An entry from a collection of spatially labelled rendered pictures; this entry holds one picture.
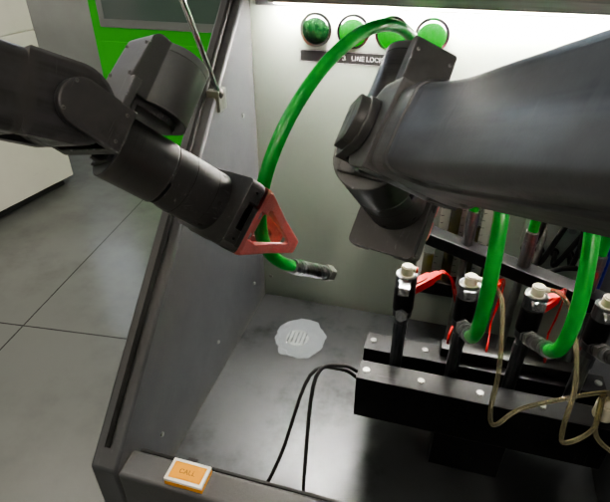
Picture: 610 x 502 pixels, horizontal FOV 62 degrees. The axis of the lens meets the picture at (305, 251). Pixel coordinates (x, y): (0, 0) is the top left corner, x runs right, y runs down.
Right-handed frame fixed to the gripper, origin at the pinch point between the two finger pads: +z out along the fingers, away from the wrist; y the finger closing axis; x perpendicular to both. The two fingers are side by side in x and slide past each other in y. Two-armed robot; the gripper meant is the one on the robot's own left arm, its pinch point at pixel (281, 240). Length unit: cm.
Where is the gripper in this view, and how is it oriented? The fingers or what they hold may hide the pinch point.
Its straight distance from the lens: 53.7
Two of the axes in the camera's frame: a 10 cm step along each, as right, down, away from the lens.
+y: -5.6, -2.5, 7.9
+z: 6.9, 3.9, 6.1
